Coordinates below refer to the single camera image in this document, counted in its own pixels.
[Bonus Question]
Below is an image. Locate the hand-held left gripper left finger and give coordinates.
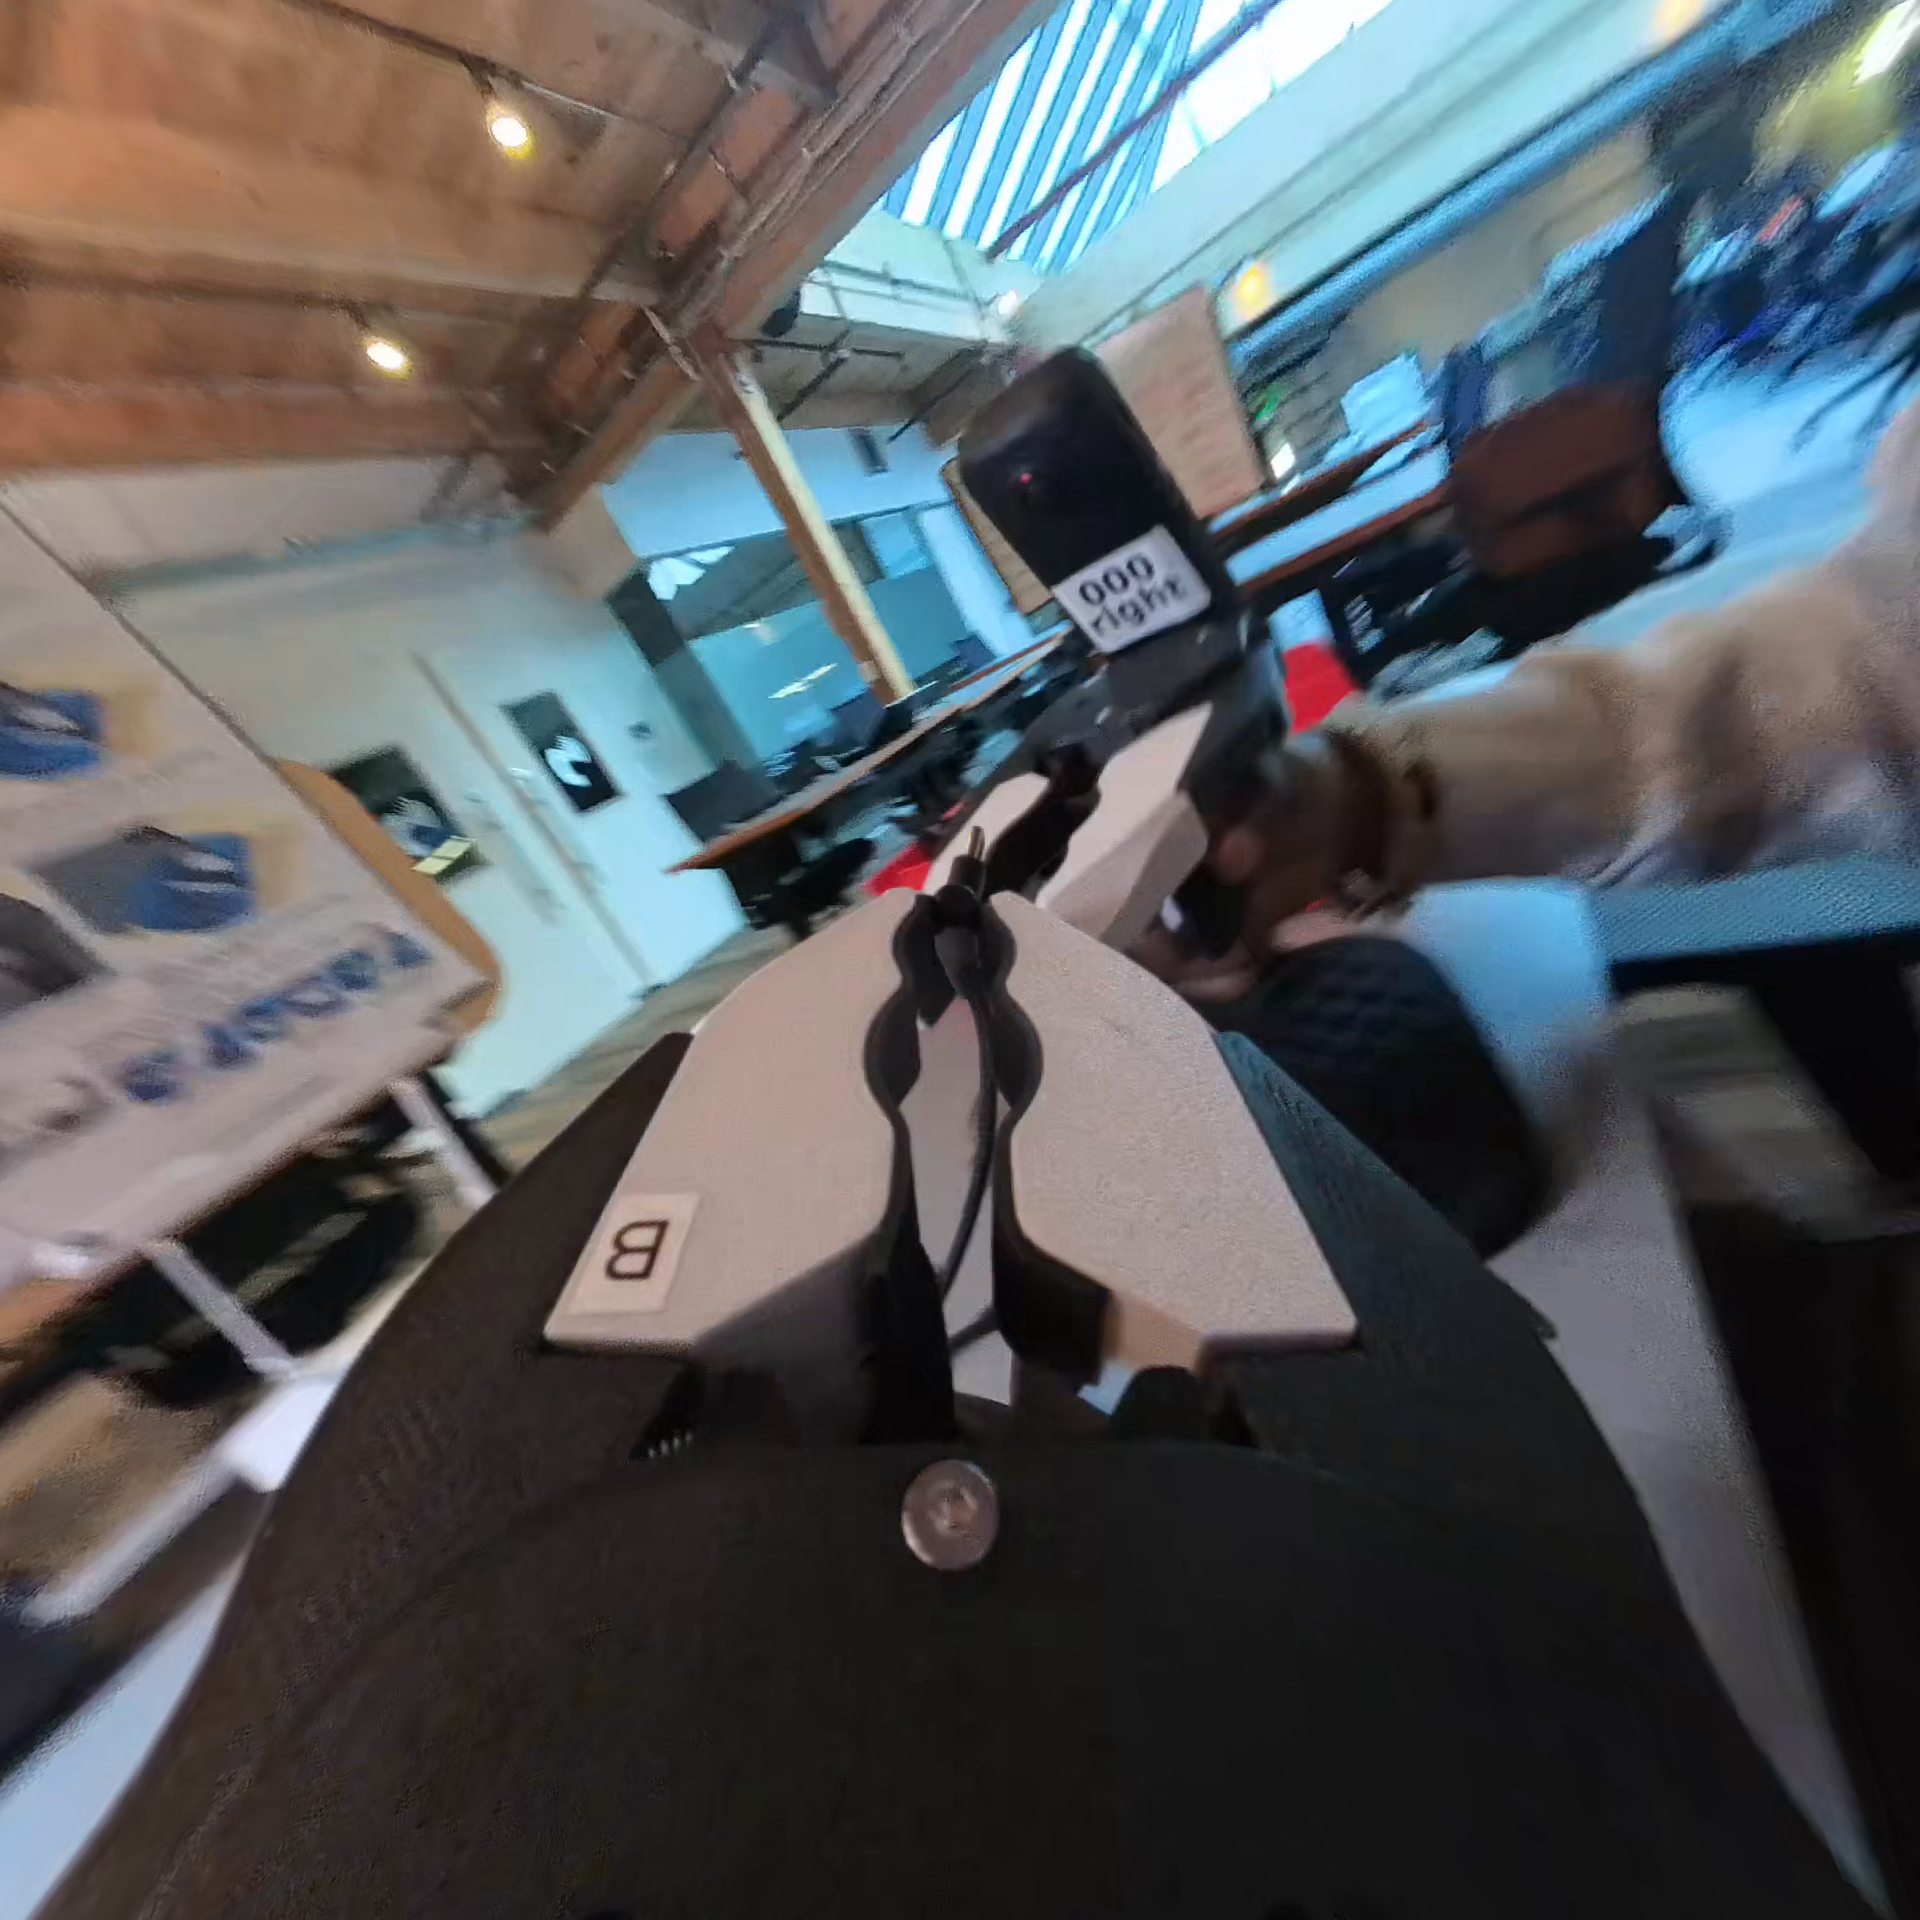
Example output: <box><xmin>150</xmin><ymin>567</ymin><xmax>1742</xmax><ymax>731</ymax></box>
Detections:
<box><xmin>545</xmin><ymin>887</ymin><xmax>962</xmax><ymax>1449</ymax></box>

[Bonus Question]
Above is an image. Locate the long wooden workbench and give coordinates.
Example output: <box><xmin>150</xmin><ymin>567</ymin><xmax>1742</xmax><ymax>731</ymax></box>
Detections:
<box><xmin>667</xmin><ymin>631</ymin><xmax>1086</xmax><ymax>934</ymax></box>

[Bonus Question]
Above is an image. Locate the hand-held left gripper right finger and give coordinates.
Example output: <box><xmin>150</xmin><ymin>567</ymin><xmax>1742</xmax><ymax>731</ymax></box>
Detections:
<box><xmin>960</xmin><ymin>890</ymin><xmax>1361</xmax><ymax>1384</ymax></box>

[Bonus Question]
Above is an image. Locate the black wall picture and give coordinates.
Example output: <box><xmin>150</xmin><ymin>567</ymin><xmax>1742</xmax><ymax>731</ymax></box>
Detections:
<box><xmin>330</xmin><ymin>746</ymin><xmax>486</xmax><ymax>887</ymax></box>
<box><xmin>503</xmin><ymin>693</ymin><xmax>623</xmax><ymax>815</ymax></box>

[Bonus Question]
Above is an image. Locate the person's right forearm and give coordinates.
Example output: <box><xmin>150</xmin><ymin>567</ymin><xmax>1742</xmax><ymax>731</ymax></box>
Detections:
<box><xmin>1387</xmin><ymin>426</ymin><xmax>1920</xmax><ymax>904</ymax></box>

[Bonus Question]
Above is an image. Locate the person's right hand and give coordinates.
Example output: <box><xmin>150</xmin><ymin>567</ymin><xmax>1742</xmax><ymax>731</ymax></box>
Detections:
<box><xmin>1200</xmin><ymin>731</ymin><xmax>1420</xmax><ymax>965</ymax></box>

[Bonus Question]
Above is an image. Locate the brown office chair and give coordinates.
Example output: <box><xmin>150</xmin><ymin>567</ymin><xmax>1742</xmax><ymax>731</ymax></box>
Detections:
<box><xmin>1448</xmin><ymin>381</ymin><xmax>1702</xmax><ymax>606</ymax></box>

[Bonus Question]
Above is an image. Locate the thin black cable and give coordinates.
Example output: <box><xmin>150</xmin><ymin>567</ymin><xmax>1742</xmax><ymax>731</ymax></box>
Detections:
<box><xmin>932</xmin><ymin>825</ymin><xmax>1003</xmax><ymax>1344</ymax></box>

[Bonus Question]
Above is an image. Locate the black honeycomb wrist rest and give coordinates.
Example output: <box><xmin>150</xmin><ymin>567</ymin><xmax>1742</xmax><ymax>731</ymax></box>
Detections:
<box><xmin>1200</xmin><ymin>937</ymin><xmax>1554</xmax><ymax>1259</ymax></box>

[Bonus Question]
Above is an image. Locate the tan notice board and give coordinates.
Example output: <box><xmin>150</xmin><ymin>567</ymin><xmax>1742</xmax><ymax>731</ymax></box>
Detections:
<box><xmin>1096</xmin><ymin>285</ymin><xmax>1271</xmax><ymax>520</ymax></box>

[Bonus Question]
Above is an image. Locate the red plastic divided bin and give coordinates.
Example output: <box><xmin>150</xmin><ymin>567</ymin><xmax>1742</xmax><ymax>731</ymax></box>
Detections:
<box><xmin>1286</xmin><ymin>638</ymin><xmax>1361</xmax><ymax>736</ymax></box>

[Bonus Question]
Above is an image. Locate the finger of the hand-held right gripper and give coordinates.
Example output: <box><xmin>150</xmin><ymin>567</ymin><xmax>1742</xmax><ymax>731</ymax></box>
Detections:
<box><xmin>919</xmin><ymin>765</ymin><xmax>1075</xmax><ymax>903</ymax></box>
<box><xmin>1035</xmin><ymin>702</ymin><xmax>1214</xmax><ymax>950</ymax></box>

